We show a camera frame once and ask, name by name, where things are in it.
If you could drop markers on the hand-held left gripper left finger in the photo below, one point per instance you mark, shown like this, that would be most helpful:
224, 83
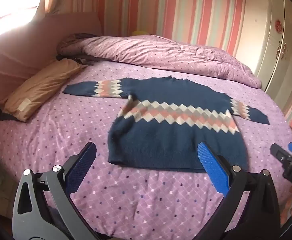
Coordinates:
82, 162

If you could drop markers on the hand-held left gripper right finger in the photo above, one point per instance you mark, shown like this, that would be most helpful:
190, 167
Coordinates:
212, 166

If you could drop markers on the navy diamond pattern knit sweater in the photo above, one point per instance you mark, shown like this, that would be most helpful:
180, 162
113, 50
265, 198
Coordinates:
171, 140

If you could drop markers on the bed with purple dotted sheet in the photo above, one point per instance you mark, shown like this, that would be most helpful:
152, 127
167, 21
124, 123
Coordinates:
86, 120

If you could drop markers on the tan pillow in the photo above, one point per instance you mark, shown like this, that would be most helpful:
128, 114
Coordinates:
40, 87

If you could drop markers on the white flowered wardrobe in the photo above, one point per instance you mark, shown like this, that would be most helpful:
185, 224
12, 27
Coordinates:
273, 42

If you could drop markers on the purple dotted duvet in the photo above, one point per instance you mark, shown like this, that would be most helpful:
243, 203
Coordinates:
161, 55

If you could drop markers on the dark brown cloth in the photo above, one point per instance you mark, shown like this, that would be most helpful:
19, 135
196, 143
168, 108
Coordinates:
73, 38

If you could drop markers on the pink padded headboard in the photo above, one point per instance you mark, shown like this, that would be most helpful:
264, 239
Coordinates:
15, 55

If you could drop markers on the yellow object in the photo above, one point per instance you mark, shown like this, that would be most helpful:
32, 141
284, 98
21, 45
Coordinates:
139, 33

